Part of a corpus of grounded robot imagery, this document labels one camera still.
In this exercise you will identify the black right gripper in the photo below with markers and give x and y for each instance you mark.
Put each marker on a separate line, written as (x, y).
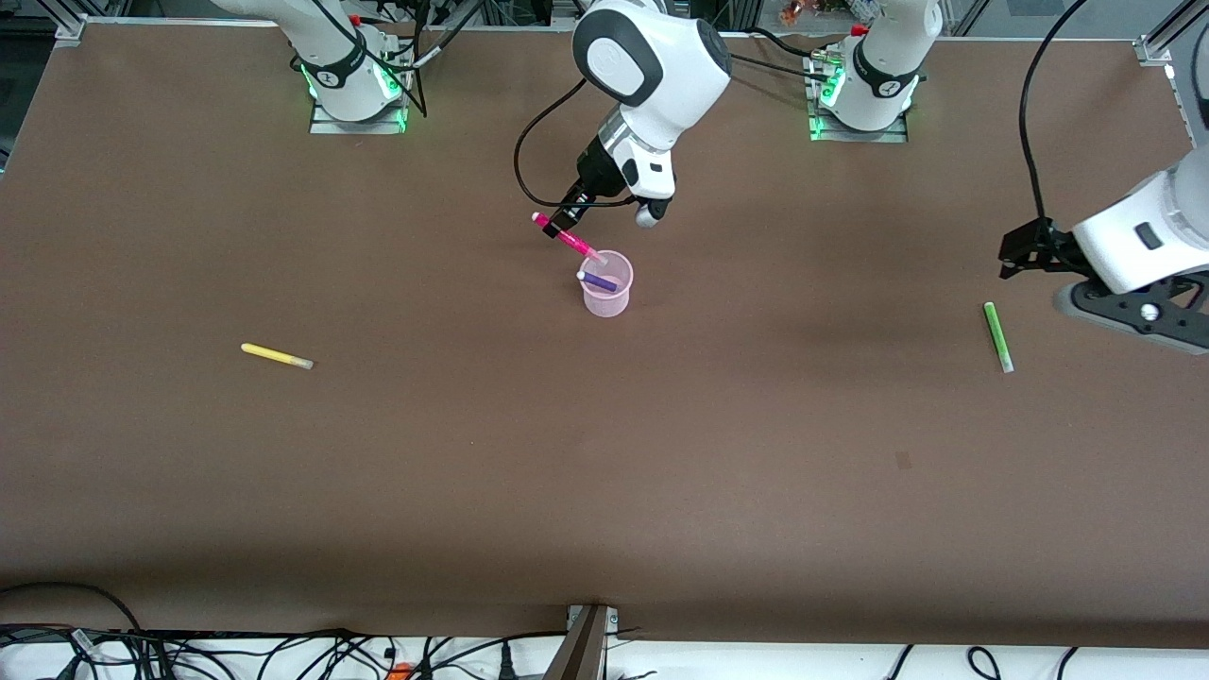
(594, 171)

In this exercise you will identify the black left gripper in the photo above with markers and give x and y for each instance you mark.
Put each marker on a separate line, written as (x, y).
(1039, 245)

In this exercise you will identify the pink marker pen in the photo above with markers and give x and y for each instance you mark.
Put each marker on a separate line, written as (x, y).
(571, 241)

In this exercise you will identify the purple marker pen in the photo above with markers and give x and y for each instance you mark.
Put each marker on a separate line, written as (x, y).
(600, 281)

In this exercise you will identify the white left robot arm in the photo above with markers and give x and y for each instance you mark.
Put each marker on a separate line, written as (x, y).
(1143, 236)

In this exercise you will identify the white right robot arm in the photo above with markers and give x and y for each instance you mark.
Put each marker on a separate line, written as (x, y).
(652, 57)

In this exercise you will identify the pink mesh pen holder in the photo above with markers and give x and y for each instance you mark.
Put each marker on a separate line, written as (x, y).
(604, 304)

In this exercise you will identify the green marker pen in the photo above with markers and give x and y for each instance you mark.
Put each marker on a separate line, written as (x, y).
(997, 335)

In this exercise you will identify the orange background object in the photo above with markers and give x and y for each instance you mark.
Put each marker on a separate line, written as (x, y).
(793, 11)

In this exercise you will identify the yellow marker pen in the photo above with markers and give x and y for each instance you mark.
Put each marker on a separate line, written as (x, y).
(274, 355)

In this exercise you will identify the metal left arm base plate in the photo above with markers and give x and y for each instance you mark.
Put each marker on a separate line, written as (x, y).
(859, 136)

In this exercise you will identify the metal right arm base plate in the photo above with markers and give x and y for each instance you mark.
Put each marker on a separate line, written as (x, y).
(357, 126)

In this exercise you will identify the aluminium frame profile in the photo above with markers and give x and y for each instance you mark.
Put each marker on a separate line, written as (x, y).
(1166, 38)

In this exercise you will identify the dark camera mount post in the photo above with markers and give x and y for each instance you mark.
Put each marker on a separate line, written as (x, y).
(581, 652)

